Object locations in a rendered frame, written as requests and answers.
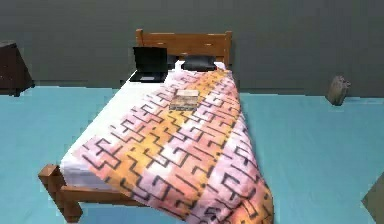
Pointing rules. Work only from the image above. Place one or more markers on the beige book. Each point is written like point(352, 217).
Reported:
point(185, 98)

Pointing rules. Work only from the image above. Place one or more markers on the orange pink patterned blanket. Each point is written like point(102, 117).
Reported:
point(186, 146)

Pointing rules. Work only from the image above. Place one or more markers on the black pillow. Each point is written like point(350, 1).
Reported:
point(199, 62)

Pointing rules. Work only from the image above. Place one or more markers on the black laptop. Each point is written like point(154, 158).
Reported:
point(150, 63)

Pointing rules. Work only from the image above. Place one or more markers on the brown wooden bed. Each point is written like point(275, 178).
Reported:
point(186, 42)

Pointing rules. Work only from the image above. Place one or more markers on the grey brown bin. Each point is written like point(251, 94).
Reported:
point(337, 90)

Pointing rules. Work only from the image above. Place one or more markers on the dark brown cabinet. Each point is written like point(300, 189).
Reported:
point(11, 70)

